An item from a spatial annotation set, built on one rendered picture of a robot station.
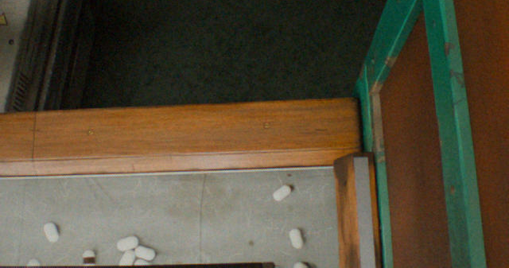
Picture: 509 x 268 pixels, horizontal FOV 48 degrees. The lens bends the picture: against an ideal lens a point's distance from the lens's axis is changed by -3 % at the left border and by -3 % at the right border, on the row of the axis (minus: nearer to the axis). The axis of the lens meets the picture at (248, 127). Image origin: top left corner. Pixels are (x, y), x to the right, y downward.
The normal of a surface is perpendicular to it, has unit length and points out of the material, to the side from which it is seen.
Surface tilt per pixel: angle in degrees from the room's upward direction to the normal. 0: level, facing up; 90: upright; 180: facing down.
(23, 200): 0
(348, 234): 67
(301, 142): 0
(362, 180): 0
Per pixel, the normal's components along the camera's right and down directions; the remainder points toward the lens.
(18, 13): -0.05, -0.25
